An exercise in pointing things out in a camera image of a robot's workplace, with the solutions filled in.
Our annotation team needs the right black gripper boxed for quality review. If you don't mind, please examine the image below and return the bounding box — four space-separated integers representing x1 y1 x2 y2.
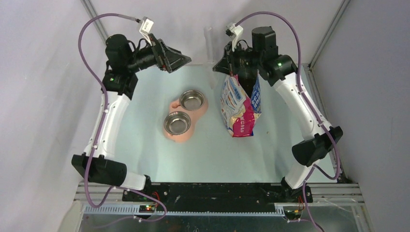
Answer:
213 40 263 77

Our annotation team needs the far steel bowl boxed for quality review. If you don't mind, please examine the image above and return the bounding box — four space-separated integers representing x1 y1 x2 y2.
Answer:
179 89 205 111

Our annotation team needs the steel bowl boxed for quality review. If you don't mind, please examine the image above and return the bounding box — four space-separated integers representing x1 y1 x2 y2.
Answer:
163 111 191 135
179 89 205 111

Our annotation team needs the right corner aluminium post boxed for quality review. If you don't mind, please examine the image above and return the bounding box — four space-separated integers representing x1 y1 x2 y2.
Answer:
308 0 351 68

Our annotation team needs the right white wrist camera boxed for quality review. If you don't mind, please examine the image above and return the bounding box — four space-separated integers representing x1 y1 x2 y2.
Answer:
225 23 244 52

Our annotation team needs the clear plastic scoop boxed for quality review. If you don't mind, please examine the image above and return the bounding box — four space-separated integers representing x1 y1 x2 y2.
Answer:
204 27 217 89

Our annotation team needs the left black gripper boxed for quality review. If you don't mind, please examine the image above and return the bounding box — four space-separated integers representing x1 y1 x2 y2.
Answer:
126 33 190 73

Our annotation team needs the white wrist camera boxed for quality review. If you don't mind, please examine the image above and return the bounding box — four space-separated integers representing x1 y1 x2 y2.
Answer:
139 16 154 45
225 23 244 52

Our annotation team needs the left controller board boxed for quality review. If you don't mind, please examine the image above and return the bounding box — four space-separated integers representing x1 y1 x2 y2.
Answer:
138 205 156 214

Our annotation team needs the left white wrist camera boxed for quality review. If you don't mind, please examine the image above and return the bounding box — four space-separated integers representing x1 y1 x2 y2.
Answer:
139 16 154 45

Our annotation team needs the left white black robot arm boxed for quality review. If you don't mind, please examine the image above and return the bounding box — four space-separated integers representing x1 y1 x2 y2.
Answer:
71 34 191 201

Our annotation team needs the aluminium front frame rail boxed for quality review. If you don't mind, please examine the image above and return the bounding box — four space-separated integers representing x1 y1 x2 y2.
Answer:
85 183 365 216

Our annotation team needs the purple cable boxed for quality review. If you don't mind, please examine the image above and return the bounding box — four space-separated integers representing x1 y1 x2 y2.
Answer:
78 13 167 223
235 11 341 232

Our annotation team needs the controller board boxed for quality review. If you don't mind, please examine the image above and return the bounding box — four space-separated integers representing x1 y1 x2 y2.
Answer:
138 205 156 214
284 210 303 222

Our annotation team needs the pink pet food bag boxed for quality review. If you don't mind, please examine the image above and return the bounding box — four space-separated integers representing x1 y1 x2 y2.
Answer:
220 75 262 137

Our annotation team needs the corner aluminium post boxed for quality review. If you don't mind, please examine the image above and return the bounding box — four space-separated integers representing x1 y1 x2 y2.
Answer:
308 0 351 68
80 0 124 72

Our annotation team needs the near steel bowl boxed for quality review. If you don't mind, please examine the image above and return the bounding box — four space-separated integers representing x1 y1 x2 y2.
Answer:
163 111 191 135

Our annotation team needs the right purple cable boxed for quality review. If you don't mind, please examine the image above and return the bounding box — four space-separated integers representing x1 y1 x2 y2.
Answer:
235 11 341 232

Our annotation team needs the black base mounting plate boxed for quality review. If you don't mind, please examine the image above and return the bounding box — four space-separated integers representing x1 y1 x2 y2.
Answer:
142 183 313 213

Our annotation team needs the pink double bowl feeder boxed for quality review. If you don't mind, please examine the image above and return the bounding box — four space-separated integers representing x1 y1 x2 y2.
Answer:
163 89 208 143

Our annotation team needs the right controller board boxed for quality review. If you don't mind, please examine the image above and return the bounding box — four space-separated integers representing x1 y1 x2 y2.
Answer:
284 210 303 222

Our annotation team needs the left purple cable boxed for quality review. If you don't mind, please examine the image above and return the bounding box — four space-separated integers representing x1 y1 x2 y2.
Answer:
78 13 167 223

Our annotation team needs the left corner aluminium post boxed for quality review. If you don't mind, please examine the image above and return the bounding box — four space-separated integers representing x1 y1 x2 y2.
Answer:
80 0 124 72

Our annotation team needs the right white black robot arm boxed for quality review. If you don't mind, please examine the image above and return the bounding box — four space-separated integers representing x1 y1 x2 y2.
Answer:
213 25 343 202

